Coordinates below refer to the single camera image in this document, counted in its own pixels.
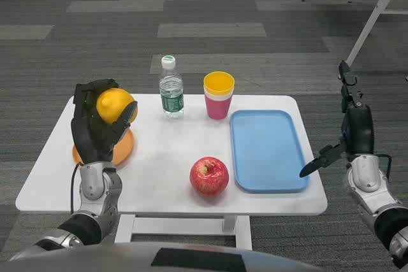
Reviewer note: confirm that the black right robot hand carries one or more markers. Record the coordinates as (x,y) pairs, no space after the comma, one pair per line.
(360,132)

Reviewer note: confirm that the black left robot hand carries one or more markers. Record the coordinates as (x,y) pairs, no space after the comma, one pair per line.
(90,138)

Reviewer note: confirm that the yellow lemon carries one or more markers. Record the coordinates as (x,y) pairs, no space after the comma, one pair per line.
(112,106)

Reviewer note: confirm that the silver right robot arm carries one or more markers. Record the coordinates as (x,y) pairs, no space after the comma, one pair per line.
(376,198)

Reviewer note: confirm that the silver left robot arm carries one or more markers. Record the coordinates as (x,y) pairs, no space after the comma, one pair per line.
(86,202)

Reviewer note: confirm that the orange round plate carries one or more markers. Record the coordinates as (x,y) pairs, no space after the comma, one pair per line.
(122,149)

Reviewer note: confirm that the clear plastic water bottle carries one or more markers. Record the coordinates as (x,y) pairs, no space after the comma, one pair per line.
(171,93)

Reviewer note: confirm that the blue rectangular tray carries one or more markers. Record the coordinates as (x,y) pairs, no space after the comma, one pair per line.
(266,151)

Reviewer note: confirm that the red apple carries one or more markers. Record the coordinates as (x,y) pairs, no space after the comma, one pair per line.
(209,175)

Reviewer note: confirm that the pink plastic cup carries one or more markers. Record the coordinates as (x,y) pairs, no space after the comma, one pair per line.
(217,108)

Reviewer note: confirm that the white background table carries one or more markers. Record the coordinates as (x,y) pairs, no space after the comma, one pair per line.
(376,1)

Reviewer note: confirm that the white plastic cup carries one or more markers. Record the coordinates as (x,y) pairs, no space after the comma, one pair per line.
(218,95)

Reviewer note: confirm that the yellow plastic cup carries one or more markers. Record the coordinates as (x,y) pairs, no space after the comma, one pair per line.
(219,84)

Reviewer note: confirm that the silver robot chest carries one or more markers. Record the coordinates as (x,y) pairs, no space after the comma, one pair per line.
(165,257)

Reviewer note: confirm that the white table frame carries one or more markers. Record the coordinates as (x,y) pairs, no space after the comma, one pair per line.
(183,229)

